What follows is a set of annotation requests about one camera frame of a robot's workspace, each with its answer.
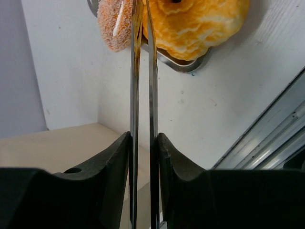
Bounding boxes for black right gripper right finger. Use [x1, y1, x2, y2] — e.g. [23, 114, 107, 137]
[158, 133, 305, 229]

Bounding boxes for aluminium frame rail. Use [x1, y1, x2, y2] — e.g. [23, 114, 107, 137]
[213, 70, 305, 169]

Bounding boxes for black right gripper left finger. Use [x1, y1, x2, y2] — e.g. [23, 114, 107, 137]
[0, 132, 131, 229]

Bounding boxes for ring shaped fake bread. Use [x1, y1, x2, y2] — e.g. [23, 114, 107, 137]
[142, 0, 250, 61]

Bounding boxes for metal bread tongs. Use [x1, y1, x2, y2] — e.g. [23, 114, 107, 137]
[129, 0, 163, 229]

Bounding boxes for beige paper bag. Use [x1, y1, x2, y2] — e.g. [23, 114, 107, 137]
[0, 123, 151, 229]

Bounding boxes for pink sugared fake doughnut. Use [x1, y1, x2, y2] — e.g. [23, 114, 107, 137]
[97, 0, 133, 52]

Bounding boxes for metal baking tray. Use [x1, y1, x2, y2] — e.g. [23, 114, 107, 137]
[87, 0, 211, 73]

